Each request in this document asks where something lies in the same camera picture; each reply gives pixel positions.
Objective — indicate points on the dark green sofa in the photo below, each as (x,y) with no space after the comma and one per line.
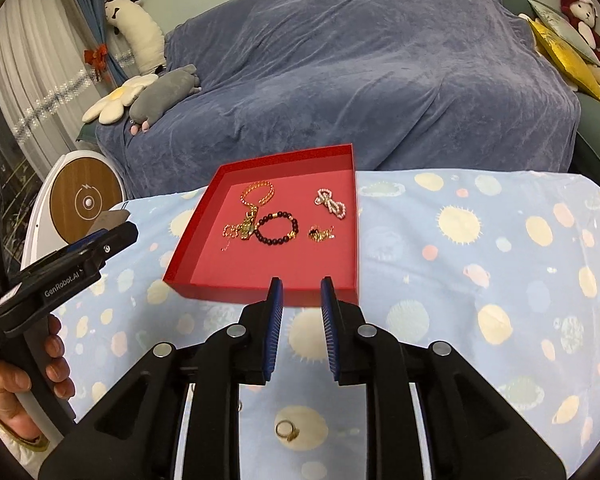
(597,135)

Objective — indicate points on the grey-brown flat cloth piece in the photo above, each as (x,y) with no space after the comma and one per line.
(110,220)

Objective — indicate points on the grey plush animal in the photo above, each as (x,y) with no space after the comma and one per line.
(165,92)

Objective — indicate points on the cream flower-shaped cushion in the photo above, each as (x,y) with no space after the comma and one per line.
(115,100)

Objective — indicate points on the light blue planet-print tablecloth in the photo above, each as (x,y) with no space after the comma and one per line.
(480,285)

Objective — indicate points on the silver tinsel garland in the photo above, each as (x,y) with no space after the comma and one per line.
(45,105)

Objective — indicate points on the gold shiny pillow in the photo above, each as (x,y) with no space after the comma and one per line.
(570,62)

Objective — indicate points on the silver shiny pillow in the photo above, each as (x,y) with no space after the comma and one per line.
(560,25)

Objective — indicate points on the person's left hand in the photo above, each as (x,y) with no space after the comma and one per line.
(5,385)

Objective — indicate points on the small gold earring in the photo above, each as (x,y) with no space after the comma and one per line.
(317,234)

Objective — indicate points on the red monkey plush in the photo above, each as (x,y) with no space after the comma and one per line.
(582,15)

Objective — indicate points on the white long plush animal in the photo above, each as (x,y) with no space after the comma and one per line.
(140,30)

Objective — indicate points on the white sheer curtain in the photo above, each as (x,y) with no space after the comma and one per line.
(35,50)

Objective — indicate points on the person's left forearm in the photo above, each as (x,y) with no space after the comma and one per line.
(10,455)

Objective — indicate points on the blue curtain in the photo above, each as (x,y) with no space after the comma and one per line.
(87,0)

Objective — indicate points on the red shallow box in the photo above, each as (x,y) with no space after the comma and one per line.
(300,260)

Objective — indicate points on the red ribbon bow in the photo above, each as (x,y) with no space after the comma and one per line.
(96,55)

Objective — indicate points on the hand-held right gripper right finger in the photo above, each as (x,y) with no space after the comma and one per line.
(330,330)

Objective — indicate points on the white round wood-faced appliance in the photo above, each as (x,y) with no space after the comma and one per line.
(87,200)

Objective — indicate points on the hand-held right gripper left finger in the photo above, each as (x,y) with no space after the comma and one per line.
(275,330)

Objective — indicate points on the blue-grey sofa cover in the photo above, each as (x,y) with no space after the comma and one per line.
(355,70)

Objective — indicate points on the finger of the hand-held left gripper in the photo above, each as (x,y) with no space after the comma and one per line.
(87,244)
(112,245)

